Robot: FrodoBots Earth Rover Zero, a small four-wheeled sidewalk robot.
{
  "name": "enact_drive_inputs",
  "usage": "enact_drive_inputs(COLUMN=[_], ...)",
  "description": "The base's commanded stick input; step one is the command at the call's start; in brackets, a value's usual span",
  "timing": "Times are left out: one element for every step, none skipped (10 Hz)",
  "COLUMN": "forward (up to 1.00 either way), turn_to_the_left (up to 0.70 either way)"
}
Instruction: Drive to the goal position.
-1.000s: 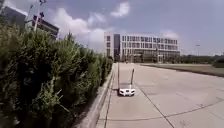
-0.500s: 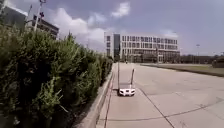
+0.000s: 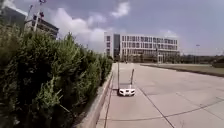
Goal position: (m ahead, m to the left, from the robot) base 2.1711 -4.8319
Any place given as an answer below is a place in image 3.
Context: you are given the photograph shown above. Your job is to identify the small banded building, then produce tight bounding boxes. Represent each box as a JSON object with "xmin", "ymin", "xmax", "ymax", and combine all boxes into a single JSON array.
[{"xmin": 24, "ymin": 15, "xmax": 60, "ymax": 38}]

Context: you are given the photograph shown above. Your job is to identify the green hedge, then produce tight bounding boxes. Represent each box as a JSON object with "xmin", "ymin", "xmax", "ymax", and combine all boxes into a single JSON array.
[{"xmin": 0, "ymin": 24, "xmax": 114, "ymax": 128}]

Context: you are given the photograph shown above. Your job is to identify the pole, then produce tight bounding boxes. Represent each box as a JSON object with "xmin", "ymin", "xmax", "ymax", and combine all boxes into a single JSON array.
[{"xmin": 32, "ymin": 0, "xmax": 47, "ymax": 33}]

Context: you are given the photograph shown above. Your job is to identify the small white robot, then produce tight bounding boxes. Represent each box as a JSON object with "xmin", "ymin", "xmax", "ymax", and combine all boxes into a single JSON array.
[{"xmin": 117, "ymin": 61, "xmax": 137, "ymax": 98}]

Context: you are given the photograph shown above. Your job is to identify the concrete kerb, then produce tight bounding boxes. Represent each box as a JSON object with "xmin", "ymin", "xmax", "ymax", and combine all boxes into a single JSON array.
[{"xmin": 75, "ymin": 68, "xmax": 116, "ymax": 128}]

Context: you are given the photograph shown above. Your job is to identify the grey concrete slab pavement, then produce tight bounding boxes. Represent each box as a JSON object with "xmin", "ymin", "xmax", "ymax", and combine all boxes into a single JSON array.
[{"xmin": 95, "ymin": 62, "xmax": 224, "ymax": 128}]

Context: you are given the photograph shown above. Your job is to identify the row of trees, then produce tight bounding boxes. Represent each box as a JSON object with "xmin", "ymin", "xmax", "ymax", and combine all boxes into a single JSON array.
[{"xmin": 179, "ymin": 54, "xmax": 224, "ymax": 65}]

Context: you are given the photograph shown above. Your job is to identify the white building with many windows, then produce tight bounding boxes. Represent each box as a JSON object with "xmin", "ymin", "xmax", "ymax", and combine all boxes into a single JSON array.
[{"xmin": 103, "ymin": 32, "xmax": 181, "ymax": 64}]

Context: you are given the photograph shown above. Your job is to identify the dark grey building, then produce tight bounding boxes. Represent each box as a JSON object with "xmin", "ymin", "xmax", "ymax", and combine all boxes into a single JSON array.
[{"xmin": 0, "ymin": 5, "xmax": 27, "ymax": 30}]

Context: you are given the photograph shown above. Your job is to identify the grass strip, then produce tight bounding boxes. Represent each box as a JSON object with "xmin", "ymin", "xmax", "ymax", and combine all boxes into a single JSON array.
[{"xmin": 139, "ymin": 63, "xmax": 224, "ymax": 78}]

